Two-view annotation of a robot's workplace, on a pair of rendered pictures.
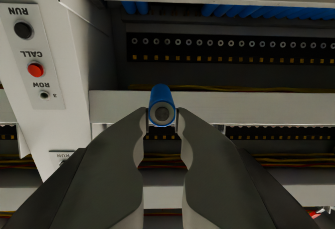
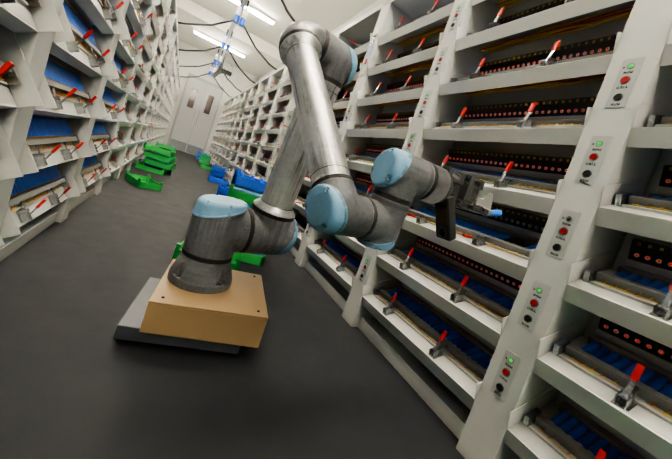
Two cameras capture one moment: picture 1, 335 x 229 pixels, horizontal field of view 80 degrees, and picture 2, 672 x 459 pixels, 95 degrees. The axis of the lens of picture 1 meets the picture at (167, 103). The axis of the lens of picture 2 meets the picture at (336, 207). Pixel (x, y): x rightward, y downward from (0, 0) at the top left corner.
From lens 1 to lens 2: 0.84 m
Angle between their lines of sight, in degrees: 65
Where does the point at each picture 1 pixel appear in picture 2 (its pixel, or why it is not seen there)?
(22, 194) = (658, 142)
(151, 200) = (550, 133)
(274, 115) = not seen: hidden behind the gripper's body
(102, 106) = (546, 206)
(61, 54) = (548, 234)
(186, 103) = (508, 200)
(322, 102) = not seen: hidden behind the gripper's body
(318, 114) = not seen: hidden behind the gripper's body
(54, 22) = (543, 246)
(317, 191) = (460, 137)
